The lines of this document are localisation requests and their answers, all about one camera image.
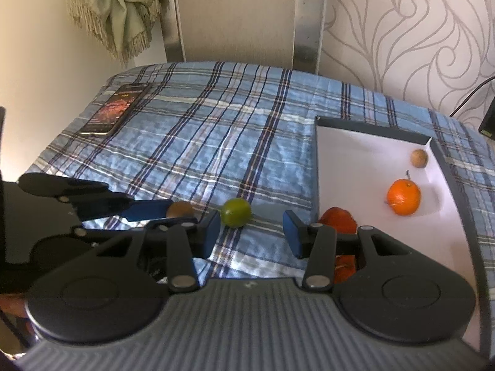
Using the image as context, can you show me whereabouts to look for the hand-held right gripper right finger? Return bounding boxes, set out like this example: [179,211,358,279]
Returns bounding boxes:
[282,209,414,291]

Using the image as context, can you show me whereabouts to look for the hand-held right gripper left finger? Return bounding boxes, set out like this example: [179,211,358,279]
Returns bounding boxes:
[95,211,222,293]

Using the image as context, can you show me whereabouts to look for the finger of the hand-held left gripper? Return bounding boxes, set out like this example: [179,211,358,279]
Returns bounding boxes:
[19,173,173,223]
[73,218,199,239]

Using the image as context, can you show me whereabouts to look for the green lime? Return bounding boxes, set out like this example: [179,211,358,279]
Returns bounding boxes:
[221,197,253,228]

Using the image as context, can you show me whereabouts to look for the brown kiwi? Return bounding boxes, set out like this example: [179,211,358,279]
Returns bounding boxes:
[166,201,196,220]

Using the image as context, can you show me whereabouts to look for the white tray with black rim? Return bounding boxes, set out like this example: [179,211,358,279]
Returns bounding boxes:
[313,115,485,298]

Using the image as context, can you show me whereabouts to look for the blue plaid cloth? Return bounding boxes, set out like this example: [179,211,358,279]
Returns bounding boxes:
[25,61,495,279]

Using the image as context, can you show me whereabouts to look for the black smartphone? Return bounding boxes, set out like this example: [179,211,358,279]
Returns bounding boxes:
[79,82,153,137]

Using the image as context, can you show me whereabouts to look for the orange with stem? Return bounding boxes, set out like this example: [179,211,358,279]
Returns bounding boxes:
[386,169,422,216]

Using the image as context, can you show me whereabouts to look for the beige fringed curtain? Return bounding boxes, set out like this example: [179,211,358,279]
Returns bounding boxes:
[62,0,162,67]

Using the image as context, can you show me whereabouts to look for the black flat television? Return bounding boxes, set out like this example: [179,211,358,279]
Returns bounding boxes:
[478,100,495,140]

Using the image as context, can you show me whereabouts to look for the silver wall trim strip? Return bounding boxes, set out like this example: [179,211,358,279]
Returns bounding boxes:
[293,0,329,75]
[155,0,185,62]

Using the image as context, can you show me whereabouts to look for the black television cable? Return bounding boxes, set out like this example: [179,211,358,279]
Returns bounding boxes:
[449,77,495,117]

